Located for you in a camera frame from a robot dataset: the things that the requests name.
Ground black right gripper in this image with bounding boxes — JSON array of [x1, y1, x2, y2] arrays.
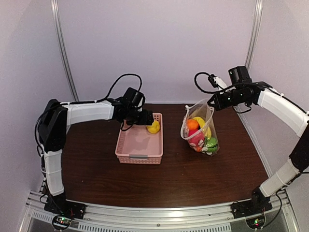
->
[[208, 87, 249, 111]]

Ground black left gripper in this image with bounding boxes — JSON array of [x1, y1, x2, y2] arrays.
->
[[126, 107, 155, 126]]

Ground yellow toy bananas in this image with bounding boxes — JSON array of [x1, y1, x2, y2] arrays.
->
[[193, 116, 212, 140]]

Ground clear dotted zip bag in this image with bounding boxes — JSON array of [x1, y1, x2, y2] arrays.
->
[[180, 99, 219, 156]]

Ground orange toy fruit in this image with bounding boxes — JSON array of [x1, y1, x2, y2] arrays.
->
[[187, 119, 199, 131]]

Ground green striped toy watermelon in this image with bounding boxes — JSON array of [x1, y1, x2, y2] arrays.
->
[[206, 137, 219, 155]]

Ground red toy apple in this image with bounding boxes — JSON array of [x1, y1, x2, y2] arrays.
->
[[189, 130, 204, 146]]

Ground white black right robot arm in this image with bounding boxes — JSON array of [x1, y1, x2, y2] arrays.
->
[[208, 66, 309, 215]]

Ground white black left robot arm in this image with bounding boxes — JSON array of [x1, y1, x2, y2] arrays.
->
[[35, 87, 154, 215]]

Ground pink plastic basket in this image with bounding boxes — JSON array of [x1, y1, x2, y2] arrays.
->
[[115, 113, 163, 165]]

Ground right circuit board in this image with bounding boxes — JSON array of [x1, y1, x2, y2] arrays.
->
[[246, 216, 266, 230]]

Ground circuit board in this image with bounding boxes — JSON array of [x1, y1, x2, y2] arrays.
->
[[246, 216, 266, 230], [51, 215, 72, 230]]

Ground left circuit board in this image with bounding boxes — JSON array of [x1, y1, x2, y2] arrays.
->
[[51, 215, 72, 230]]

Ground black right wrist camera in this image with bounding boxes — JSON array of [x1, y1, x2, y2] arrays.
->
[[208, 74, 227, 90]]

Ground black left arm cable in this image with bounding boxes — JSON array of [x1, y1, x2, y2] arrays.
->
[[35, 73, 142, 155]]

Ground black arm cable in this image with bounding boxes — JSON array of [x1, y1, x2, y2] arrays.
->
[[194, 72, 230, 94], [35, 73, 142, 155]]

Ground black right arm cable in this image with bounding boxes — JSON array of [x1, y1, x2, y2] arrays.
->
[[194, 72, 230, 94]]

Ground right aluminium frame post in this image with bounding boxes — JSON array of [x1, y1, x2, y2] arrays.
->
[[245, 0, 263, 70]]

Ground aluminium frame post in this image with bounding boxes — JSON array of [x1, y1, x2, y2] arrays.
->
[[245, 0, 263, 70], [50, 0, 79, 102]]

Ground left aluminium frame post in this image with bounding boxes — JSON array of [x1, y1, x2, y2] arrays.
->
[[50, 0, 79, 102]]

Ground aluminium front rail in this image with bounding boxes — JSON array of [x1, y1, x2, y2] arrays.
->
[[17, 191, 299, 232]]

